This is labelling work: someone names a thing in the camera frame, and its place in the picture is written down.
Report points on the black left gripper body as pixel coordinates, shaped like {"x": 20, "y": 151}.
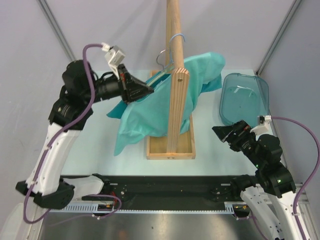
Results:
{"x": 124, "y": 82}

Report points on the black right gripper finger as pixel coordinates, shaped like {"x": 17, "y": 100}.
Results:
{"x": 222, "y": 131}
{"x": 228, "y": 138}

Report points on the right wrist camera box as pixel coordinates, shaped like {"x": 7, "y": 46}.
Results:
{"x": 263, "y": 125}

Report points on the white slotted cable duct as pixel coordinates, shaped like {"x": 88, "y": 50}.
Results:
{"x": 100, "y": 208}

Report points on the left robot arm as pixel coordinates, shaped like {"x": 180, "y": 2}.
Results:
{"x": 67, "y": 119}

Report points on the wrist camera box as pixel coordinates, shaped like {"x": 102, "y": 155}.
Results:
{"x": 263, "y": 125}
{"x": 114, "y": 54}

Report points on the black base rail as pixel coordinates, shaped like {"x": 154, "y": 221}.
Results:
{"x": 205, "y": 189}

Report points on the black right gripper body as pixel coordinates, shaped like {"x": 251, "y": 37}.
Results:
{"x": 244, "y": 141}

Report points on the light blue wire hanger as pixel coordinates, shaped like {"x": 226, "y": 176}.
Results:
{"x": 176, "y": 51}

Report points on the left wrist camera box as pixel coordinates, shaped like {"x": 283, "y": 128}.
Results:
{"x": 114, "y": 54}

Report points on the pale green plastic hanger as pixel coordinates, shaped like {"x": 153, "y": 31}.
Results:
{"x": 165, "y": 68}

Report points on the light teal t shirt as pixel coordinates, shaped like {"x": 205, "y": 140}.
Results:
{"x": 145, "y": 117}

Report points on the dark teal t shirt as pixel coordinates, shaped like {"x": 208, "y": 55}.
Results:
{"x": 205, "y": 72}

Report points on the wooden clothes rack stand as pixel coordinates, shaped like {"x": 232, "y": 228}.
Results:
{"x": 174, "y": 146}

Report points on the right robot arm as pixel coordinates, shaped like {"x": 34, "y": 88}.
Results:
{"x": 270, "y": 194}

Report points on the translucent teal plastic bin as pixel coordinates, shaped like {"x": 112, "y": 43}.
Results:
{"x": 243, "y": 97}

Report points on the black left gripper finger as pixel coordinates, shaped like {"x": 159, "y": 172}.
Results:
{"x": 131, "y": 81}
{"x": 135, "y": 94}

